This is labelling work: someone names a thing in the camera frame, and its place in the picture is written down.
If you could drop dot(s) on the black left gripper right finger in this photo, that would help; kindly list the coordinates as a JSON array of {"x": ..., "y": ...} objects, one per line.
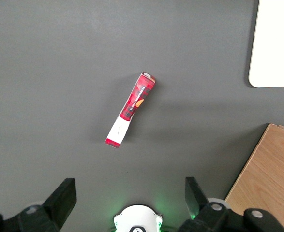
[{"x": 197, "y": 200}]

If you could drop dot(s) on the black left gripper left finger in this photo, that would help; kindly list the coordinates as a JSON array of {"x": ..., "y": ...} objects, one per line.
[{"x": 59, "y": 203}]

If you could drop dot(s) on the red cookie box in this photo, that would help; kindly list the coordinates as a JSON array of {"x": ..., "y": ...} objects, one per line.
[{"x": 138, "y": 96}]

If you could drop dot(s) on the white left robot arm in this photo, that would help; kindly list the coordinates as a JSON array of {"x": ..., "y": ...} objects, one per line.
[{"x": 137, "y": 217}]

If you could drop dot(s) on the cream plastic tray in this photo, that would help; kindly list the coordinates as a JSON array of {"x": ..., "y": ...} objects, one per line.
[{"x": 274, "y": 48}]

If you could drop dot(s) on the wooden drawer cabinet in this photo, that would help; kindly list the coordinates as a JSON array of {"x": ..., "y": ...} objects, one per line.
[{"x": 265, "y": 174}]

